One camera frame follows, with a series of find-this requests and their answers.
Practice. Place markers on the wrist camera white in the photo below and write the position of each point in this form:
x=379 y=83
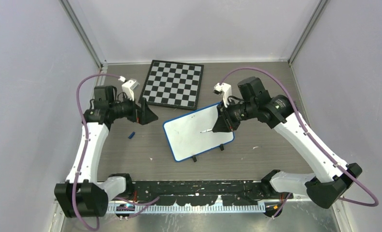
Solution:
x=225 y=90
x=128 y=87

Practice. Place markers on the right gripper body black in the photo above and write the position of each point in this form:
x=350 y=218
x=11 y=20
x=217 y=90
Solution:
x=241 y=110

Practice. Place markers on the slotted cable duct strip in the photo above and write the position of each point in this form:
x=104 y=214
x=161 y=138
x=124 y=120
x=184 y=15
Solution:
x=115 y=208

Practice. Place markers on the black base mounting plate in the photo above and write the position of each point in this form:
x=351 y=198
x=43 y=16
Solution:
x=201 y=193

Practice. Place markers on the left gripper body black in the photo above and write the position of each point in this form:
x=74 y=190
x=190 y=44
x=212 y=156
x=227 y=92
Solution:
x=125 y=109

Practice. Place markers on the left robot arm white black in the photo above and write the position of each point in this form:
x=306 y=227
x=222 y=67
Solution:
x=81 y=195

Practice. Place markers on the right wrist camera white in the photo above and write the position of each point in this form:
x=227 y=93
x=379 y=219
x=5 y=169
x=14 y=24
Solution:
x=225 y=90

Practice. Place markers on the blue white marker pen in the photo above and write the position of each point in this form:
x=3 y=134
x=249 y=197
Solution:
x=205 y=131

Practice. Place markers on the black white checkerboard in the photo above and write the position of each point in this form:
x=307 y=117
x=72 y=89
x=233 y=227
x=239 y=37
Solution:
x=173 y=84

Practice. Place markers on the blue marker cap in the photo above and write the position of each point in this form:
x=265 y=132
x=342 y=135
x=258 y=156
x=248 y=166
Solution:
x=131 y=135

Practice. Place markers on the whiteboard with blue frame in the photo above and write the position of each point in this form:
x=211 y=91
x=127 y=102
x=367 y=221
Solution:
x=184 y=137

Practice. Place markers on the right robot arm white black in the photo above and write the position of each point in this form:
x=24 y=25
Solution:
x=330 y=176

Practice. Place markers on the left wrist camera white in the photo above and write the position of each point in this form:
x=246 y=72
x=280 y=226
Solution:
x=128 y=87

